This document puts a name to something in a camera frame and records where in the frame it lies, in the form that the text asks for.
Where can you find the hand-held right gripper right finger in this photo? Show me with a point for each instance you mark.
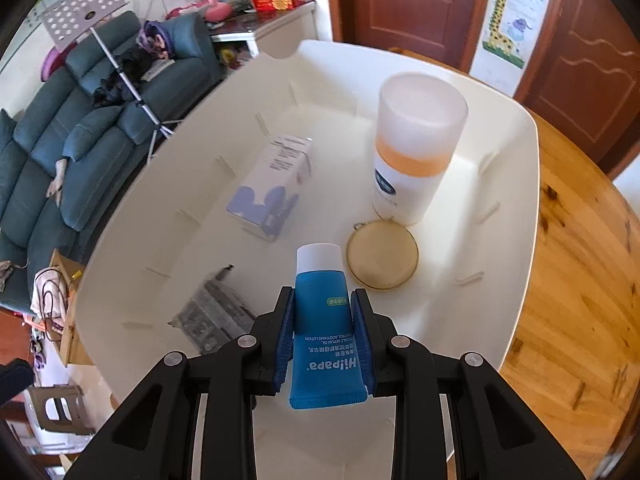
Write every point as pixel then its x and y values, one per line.
pixel 362 340

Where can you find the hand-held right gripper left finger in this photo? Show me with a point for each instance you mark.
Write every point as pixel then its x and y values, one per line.
pixel 285 340

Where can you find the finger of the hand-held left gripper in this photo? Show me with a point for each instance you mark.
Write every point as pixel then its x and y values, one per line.
pixel 15 382

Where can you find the blue cream tube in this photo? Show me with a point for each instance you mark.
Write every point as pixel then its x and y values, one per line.
pixel 322 320

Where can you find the grey printed packet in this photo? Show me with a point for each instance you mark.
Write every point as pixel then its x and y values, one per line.
pixel 215 312

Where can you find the gold compact mirror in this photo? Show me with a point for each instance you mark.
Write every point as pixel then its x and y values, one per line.
pixel 382 257

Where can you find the white purple carton box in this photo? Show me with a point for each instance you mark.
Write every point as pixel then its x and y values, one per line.
pixel 270 185

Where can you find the white plastic tray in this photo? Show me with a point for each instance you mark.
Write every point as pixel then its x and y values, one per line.
pixel 325 160

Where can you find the white orange lotion bottle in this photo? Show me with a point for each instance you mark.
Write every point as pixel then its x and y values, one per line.
pixel 415 160

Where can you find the wooden desktop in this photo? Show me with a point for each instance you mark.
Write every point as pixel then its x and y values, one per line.
pixel 575 285

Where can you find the grey plastic stool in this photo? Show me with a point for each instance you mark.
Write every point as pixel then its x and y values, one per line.
pixel 60 410

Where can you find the brown cardboard box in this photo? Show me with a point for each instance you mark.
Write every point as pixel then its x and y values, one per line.
pixel 72 330

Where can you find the blue fabric sofa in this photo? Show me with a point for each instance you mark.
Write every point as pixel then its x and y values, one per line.
pixel 45 160

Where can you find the dark clothing pile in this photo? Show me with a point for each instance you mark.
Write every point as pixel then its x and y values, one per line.
pixel 122 77

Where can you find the white low cabinet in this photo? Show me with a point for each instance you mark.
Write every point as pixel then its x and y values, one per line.
pixel 280 27

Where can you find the purple patterned cloth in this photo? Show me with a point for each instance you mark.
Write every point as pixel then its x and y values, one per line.
pixel 156 40

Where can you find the brown wooden door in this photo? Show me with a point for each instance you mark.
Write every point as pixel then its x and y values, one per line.
pixel 410 5
pixel 590 60

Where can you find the giraffe height chart poster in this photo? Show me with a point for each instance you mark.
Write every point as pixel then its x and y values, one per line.
pixel 515 15

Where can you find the tripod music stand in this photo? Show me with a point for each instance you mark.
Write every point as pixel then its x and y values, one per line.
pixel 85 7

